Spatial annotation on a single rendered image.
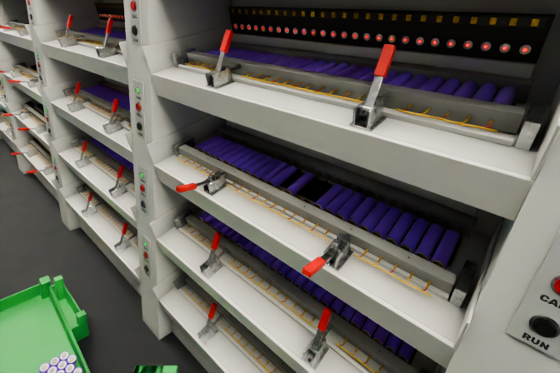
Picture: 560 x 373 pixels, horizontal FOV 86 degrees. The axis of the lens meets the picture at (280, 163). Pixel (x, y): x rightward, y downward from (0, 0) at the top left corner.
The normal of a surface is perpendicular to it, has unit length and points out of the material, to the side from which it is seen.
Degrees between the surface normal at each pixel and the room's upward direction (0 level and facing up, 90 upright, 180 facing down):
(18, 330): 22
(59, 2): 90
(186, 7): 90
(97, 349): 0
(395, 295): 17
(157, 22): 90
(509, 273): 90
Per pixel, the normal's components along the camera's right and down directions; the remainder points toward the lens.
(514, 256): -0.64, 0.20
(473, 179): -0.65, 0.46
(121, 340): 0.12, -0.93
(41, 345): 0.40, -0.74
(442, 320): -0.07, -0.83
